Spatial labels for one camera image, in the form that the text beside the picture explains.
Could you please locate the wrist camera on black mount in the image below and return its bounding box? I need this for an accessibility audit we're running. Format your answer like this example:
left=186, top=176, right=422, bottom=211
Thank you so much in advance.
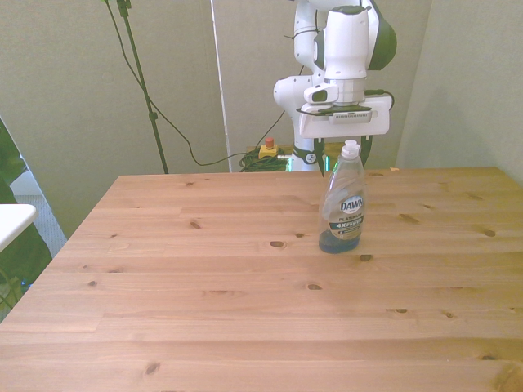
left=295, top=82, right=375, bottom=122

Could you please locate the white vertical wall strip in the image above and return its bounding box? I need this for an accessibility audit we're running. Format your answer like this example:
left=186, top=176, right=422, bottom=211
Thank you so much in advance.
left=209, top=0, right=234, bottom=173

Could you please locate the coiled dark cable bundle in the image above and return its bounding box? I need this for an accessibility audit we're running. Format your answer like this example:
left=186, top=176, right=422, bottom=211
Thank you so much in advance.
left=238, top=149, right=293, bottom=173

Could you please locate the clear Dawn dish soap bottle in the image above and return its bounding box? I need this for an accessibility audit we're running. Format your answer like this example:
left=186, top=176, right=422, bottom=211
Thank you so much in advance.
left=317, top=139, right=368, bottom=255

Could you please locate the yellow emergency stop button box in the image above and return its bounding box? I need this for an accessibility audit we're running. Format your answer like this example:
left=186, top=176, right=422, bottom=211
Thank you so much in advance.
left=257, top=137, right=279, bottom=161

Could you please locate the black tripod stand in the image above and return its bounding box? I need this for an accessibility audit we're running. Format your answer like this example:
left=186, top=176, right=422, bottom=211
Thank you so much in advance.
left=115, top=0, right=171, bottom=175

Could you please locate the white side table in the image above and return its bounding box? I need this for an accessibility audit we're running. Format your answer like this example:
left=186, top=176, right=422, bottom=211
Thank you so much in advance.
left=0, top=203, right=39, bottom=253

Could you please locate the thin black cable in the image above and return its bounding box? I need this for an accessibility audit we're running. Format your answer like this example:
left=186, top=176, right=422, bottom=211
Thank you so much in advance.
left=101, top=0, right=287, bottom=167

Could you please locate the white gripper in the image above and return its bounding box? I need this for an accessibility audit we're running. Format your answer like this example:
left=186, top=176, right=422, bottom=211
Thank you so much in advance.
left=297, top=95, right=391, bottom=178

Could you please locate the dark green cloth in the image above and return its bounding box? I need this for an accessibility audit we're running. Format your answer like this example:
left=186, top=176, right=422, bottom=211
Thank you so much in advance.
left=0, top=117, right=55, bottom=311

